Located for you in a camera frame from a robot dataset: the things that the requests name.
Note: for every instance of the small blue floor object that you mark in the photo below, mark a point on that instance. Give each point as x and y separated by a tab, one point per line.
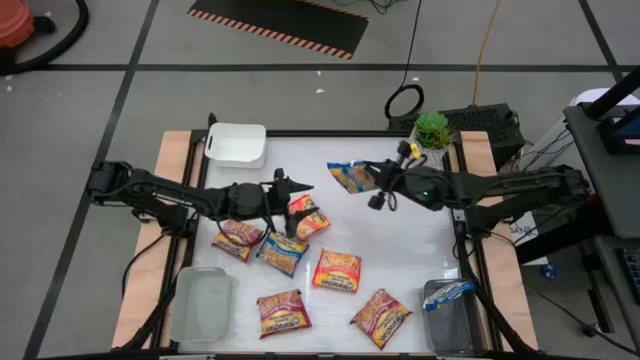
548	271

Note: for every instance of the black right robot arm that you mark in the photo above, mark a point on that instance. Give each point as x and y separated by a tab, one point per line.
525	185

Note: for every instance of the dark grey plastic bin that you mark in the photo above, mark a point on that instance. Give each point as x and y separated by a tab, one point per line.
450	330

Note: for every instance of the black hazard-striped floor mat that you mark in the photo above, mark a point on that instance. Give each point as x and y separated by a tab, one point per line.
280	22

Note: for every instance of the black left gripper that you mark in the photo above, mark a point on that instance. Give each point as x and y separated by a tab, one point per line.
247	200

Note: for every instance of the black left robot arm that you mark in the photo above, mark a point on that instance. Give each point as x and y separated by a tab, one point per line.
150	187

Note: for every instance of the white plastic bin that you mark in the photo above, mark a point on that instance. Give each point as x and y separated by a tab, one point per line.
235	147

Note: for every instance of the orange shop vacuum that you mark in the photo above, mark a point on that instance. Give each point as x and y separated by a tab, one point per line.
15	22

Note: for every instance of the red Maruchan ramen pack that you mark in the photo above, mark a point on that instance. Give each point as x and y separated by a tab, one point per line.
380	317
235	242
282	315

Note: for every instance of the black computer case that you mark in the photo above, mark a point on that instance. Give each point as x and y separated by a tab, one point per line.
480	122

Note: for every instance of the black metal table frame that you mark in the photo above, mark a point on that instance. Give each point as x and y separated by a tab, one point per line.
350	133

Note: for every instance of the black diagonal post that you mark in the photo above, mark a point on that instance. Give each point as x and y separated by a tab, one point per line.
612	92

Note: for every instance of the light wooden side board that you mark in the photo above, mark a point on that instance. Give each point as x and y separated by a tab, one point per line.
170	155
475	150

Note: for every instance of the dark keyboard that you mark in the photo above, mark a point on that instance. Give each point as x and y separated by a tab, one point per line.
631	270

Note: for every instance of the white round object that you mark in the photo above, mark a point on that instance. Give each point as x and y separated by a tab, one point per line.
590	95

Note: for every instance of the green plant in white pot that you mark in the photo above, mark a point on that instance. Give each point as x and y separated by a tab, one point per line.
431	132

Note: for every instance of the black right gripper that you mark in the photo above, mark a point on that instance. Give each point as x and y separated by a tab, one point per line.
420	187

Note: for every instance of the blue Maruchan ramen pack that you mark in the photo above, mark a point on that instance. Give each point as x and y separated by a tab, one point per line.
447	294
347	177
282	255

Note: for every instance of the dark screen on desk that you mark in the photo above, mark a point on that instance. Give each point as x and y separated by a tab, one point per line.
620	137

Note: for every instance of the clear plastic bin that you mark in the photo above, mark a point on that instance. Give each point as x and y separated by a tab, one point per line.
202	305

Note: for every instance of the orange Maruchan ramen pack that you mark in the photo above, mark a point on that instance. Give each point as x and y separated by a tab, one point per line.
337	270
312	227

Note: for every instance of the grey desk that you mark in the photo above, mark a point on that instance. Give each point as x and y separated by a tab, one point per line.
610	190

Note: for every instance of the white paper sheet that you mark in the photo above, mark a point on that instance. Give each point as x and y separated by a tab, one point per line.
525	230

